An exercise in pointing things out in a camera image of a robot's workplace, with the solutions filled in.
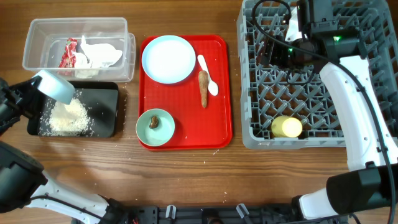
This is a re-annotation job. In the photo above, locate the light blue bowl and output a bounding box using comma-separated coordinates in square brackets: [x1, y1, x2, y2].
[33, 70, 75, 105]

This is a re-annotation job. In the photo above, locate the red snack wrapper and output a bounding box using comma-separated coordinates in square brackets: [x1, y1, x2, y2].
[58, 38, 78, 68]

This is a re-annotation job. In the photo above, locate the white plastic spoon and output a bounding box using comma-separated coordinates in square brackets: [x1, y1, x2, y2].
[197, 55, 219, 96]

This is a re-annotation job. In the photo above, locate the brown carrot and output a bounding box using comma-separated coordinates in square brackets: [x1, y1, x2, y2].
[198, 70, 208, 108]

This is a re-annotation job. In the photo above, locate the yellow cup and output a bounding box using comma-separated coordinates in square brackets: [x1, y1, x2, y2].
[271, 116, 303, 138]

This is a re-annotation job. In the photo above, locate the white tissue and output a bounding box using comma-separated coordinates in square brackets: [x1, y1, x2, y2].
[73, 35, 123, 79]

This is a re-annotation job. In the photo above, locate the light blue plate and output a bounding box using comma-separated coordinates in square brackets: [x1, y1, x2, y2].
[141, 35, 196, 84]

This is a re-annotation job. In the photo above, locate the brown food scrap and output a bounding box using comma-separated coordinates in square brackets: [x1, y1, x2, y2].
[149, 115, 159, 129]

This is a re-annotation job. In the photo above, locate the green bowl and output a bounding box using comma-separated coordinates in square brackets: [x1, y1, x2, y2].
[136, 108, 175, 147]

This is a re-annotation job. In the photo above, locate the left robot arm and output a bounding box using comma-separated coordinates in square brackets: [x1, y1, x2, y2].
[1, 74, 134, 223]

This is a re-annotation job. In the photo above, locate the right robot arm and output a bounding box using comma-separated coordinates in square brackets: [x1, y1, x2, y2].
[263, 29, 397, 223]

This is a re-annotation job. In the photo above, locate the grey dishwasher rack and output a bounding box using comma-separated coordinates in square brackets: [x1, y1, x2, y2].
[237, 1, 397, 149]

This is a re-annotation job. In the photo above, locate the black waste tray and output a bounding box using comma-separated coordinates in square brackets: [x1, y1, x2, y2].
[27, 81, 119, 138]

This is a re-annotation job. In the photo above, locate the white rice pile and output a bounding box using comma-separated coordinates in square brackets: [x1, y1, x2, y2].
[39, 90, 94, 136]

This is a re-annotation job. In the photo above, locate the clear plastic storage bin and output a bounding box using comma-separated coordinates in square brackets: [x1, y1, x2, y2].
[22, 17, 136, 82]

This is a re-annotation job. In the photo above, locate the red plastic tray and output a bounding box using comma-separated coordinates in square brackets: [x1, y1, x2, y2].
[138, 34, 233, 151]

